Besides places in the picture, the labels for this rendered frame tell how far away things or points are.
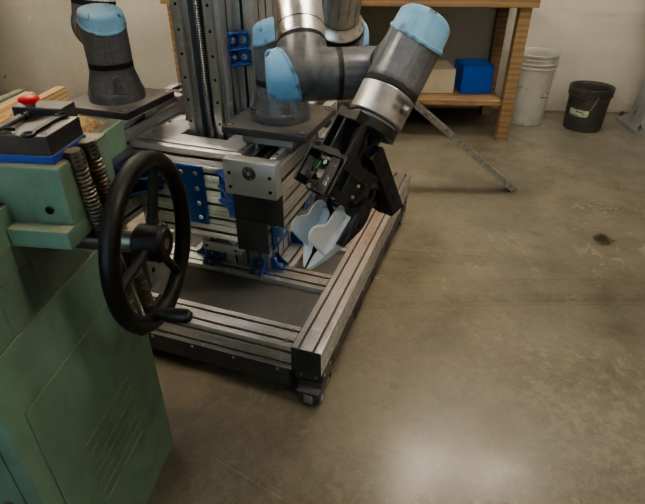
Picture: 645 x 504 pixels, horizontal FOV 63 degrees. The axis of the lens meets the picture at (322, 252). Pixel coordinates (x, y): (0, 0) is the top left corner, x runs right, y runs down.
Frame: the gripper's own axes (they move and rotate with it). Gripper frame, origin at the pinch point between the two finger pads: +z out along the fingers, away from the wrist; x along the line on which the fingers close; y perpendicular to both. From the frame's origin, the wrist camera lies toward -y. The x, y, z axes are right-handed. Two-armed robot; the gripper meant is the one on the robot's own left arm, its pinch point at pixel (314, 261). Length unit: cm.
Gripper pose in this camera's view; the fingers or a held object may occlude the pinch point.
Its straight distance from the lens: 71.9
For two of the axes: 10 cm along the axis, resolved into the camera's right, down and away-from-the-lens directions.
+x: 6.5, 3.8, -6.6
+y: -6.1, -2.6, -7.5
